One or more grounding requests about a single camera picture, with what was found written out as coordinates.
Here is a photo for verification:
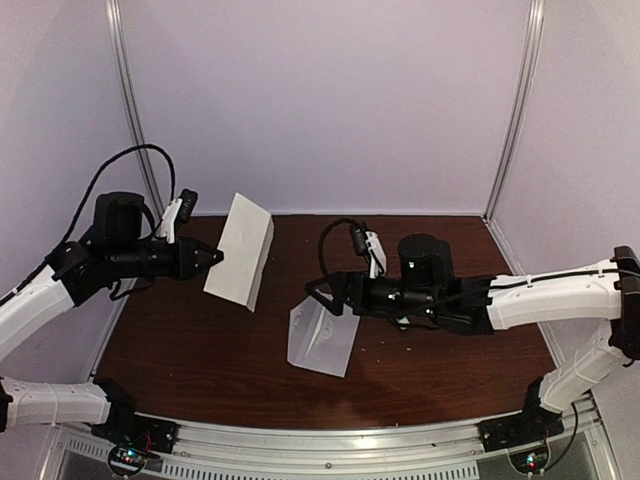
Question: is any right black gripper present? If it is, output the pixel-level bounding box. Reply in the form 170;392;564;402
305;270;440;319

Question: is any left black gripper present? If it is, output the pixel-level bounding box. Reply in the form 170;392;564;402
110;237;223;282

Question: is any white letter sheet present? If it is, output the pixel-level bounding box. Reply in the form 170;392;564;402
203;192;274;312

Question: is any grey envelope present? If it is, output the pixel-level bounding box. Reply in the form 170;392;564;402
287;296;360;378

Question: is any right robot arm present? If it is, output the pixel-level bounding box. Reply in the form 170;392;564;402
305;232;639;442

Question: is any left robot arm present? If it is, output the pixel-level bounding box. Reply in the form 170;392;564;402
1;189;224;444

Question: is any white green glue stick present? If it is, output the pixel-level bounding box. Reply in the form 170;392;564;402
396;317;411;331

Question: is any right black cable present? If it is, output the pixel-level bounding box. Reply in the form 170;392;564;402
318;217;640;331

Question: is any black cable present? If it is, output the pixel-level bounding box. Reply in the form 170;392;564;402
0;144;177;306
318;217;640;331

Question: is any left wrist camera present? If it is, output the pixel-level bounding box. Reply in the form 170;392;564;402
153;189;198;244

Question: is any left black cable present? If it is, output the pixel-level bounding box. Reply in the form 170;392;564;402
0;144;177;306

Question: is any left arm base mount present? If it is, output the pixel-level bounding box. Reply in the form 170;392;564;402
91;415;178;478

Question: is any front aluminium rail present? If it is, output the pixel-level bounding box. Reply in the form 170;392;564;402
38;394;622;479

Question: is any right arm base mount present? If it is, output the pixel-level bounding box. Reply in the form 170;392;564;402
478;414;564;476

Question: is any left aluminium frame post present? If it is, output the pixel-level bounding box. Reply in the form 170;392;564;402
104;0;164;220

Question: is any aluminium frame post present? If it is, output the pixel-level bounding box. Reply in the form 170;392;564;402
483;0;545;224
104;0;164;220

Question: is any right aluminium frame post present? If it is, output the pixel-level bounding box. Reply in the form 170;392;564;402
483;0;545;224

